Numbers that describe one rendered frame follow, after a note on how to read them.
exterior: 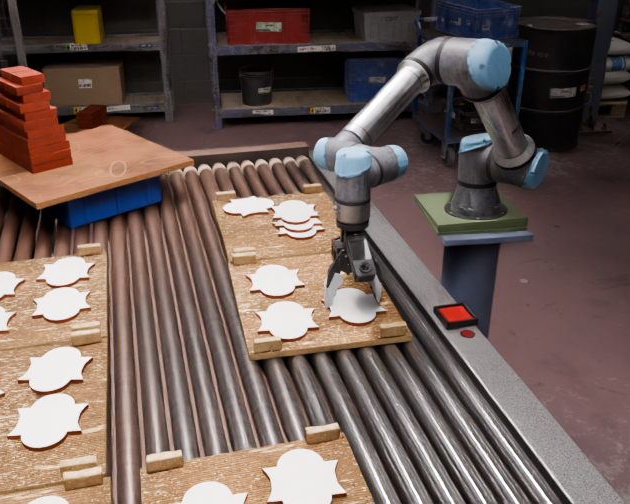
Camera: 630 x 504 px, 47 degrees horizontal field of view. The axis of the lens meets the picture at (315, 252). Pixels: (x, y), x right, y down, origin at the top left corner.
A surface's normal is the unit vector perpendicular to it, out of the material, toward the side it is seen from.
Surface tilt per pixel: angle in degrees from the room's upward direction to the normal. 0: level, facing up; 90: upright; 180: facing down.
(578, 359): 0
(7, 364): 0
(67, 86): 90
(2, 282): 0
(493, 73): 81
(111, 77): 90
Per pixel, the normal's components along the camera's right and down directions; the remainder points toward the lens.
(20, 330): 0.00, -0.89
